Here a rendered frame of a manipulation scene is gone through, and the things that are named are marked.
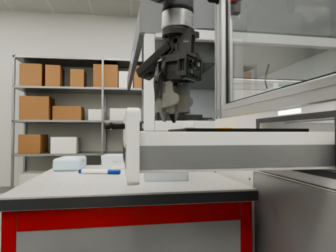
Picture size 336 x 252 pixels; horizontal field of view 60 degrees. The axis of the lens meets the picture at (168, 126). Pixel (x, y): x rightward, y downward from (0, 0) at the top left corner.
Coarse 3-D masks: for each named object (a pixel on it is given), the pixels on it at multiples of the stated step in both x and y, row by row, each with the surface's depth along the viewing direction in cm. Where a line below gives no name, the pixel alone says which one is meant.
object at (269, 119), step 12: (288, 108) 61; (312, 108) 53; (324, 108) 50; (216, 120) 105; (228, 120) 93; (240, 120) 84; (252, 120) 77; (264, 120) 70; (276, 120) 65; (288, 120) 61; (300, 120) 60; (312, 180) 53; (324, 180) 50
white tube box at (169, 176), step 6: (144, 174) 80; (150, 174) 81; (156, 174) 81; (162, 174) 81; (168, 174) 81; (174, 174) 81; (180, 174) 82; (186, 174) 82; (144, 180) 80; (150, 180) 81; (156, 180) 81; (162, 180) 81; (168, 180) 81; (174, 180) 81
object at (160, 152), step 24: (144, 144) 43; (168, 144) 43; (192, 144) 44; (216, 144) 44; (240, 144) 45; (264, 144) 46; (288, 144) 46; (312, 144) 47; (144, 168) 42; (168, 168) 43; (192, 168) 44; (216, 168) 44; (240, 168) 45; (264, 168) 46; (288, 168) 46; (312, 168) 47
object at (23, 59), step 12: (12, 60) 400; (24, 60) 419; (36, 60) 419; (48, 60) 419; (60, 60) 419; (72, 60) 419; (84, 60) 419; (96, 60) 419; (108, 60) 419; (120, 60) 419; (12, 72) 399; (12, 84) 399; (12, 96) 398; (12, 108) 398; (12, 120) 397; (24, 120) 399; (36, 120) 401; (48, 120) 404; (60, 120) 406; (72, 120) 408; (84, 120) 410; (96, 120) 412; (108, 120) 414; (120, 120) 416; (12, 132) 397; (24, 132) 443; (12, 144) 397; (12, 156) 396; (24, 156) 442; (12, 168) 396; (24, 168) 441; (12, 180) 395
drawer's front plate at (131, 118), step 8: (128, 112) 40; (136, 112) 41; (128, 120) 40; (136, 120) 41; (128, 128) 40; (136, 128) 41; (128, 136) 40; (136, 136) 41; (128, 144) 40; (136, 144) 41; (128, 152) 40; (136, 152) 41; (128, 160) 40; (136, 160) 40; (128, 168) 40; (136, 168) 40; (128, 176) 40; (136, 176) 40; (128, 184) 40; (136, 184) 41
